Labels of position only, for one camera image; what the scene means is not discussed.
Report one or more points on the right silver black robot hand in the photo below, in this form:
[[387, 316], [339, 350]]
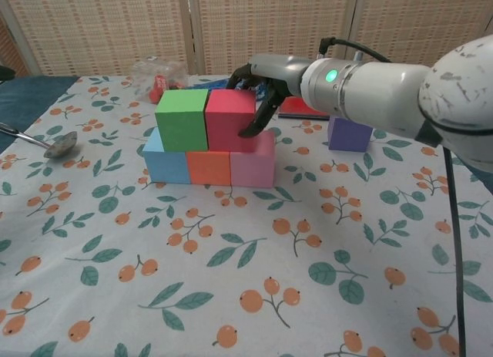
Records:
[[281, 71]]

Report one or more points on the magenta red foam block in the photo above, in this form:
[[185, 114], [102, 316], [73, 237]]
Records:
[[227, 122]]

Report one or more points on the pink foam block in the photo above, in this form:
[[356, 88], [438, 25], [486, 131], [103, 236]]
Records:
[[250, 170]]

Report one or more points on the green foam block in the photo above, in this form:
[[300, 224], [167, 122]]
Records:
[[181, 122]]

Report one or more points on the orange foam block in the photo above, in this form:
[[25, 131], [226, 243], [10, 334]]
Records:
[[208, 168]]

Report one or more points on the light blue foam block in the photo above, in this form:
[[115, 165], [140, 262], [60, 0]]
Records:
[[167, 166]]

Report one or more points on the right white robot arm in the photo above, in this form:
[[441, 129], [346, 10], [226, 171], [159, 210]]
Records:
[[385, 91]]

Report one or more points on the blue cookie box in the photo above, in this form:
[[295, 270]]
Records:
[[261, 91]]

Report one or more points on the flat red case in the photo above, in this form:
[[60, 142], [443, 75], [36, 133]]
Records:
[[296, 106]]

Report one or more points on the bamboo folding screen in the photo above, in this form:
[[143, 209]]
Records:
[[269, 25]]

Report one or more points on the purple foam block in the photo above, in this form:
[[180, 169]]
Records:
[[348, 135]]

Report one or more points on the clear bag red contents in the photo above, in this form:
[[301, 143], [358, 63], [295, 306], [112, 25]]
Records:
[[158, 77]]

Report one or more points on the floral fruit print tablecloth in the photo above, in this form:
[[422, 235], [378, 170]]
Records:
[[246, 295]]

